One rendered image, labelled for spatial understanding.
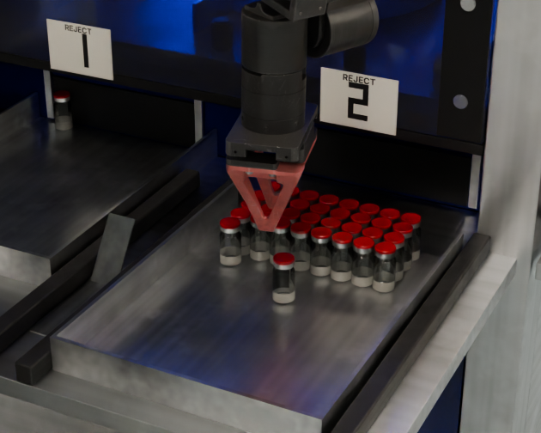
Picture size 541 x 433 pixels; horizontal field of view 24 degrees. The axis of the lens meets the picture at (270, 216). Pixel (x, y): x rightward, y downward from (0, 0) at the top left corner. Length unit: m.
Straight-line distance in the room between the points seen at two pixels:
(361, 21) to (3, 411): 0.90
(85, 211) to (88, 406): 0.35
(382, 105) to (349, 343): 0.27
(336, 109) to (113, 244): 0.27
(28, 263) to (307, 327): 0.28
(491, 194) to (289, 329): 0.26
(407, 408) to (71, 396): 0.29
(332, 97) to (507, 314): 0.29
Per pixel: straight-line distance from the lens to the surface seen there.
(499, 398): 1.40
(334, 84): 1.29
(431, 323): 1.15
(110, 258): 1.24
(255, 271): 1.25
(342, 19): 1.10
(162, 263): 1.24
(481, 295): 1.23
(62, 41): 1.45
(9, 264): 1.26
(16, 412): 1.79
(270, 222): 1.14
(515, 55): 1.21
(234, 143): 1.08
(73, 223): 1.35
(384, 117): 1.28
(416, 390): 1.09
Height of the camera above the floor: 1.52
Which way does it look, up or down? 28 degrees down
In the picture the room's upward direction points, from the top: straight up
